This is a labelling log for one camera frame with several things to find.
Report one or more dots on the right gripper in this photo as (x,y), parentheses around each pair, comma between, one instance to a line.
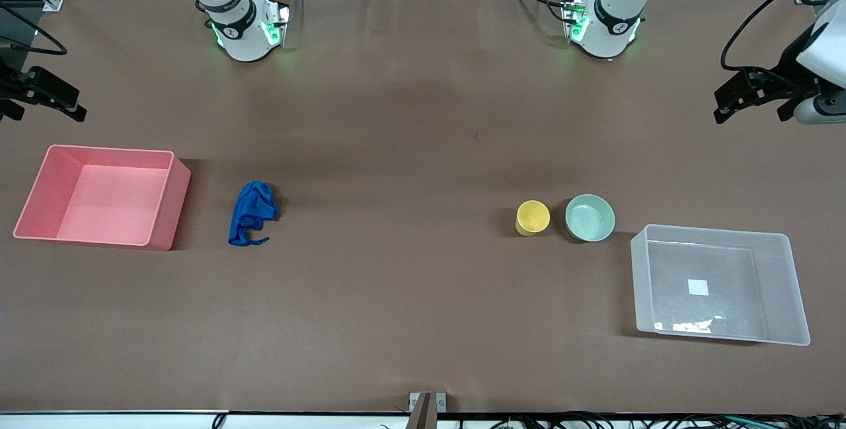
(8,82)

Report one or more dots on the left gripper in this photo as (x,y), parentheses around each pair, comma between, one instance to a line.
(791,65)

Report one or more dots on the mint green bowl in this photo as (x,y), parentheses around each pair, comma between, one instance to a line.
(590,217)

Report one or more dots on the blue cloth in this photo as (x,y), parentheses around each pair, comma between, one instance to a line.
(251,207)

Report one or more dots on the yellow cup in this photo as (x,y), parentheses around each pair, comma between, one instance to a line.
(533,216)

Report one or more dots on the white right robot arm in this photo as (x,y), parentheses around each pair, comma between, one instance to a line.
(244,39)

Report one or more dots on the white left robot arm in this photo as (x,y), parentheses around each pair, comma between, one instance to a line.
(611,26)

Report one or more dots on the pink plastic bin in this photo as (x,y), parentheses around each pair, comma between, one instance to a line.
(165,204)

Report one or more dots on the white square sticker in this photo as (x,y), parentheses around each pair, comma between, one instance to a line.
(698,287)

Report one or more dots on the clear plastic bin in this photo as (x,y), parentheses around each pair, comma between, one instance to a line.
(727,316)

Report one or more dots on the brown table cover sheet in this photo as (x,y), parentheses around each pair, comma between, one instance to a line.
(410,297)

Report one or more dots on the grey metal table bracket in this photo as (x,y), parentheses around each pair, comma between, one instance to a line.
(423,409)

